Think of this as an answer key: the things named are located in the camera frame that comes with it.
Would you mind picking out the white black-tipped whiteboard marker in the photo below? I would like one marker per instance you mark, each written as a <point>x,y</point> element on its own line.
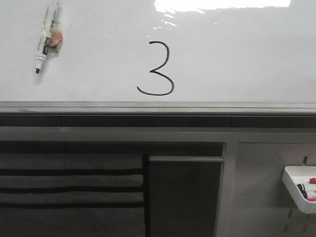
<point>51,38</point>

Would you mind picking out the dark grey panel board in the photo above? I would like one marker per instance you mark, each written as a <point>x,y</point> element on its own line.
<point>184,195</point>

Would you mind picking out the grey pegboard panel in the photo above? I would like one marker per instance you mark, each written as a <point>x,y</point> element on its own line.
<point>261,204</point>

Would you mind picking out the grey slatted rack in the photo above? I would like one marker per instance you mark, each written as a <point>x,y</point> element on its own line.
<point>50,195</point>

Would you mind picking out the white plastic marker tray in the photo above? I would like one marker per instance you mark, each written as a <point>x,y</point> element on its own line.
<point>294,175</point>

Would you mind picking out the black capped white marker upper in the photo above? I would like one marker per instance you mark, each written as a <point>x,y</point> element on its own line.
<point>307,187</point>

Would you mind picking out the black capped white marker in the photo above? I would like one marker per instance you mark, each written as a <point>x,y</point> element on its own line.
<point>307,187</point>
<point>309,194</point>

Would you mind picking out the red capped marker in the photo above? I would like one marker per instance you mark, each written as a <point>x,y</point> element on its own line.
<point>312,180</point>

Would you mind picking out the black capped white marker lower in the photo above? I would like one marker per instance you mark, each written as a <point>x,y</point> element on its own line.
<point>309,194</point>

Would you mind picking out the white whiteboard with metal frame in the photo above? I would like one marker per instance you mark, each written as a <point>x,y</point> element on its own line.
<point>161,56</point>

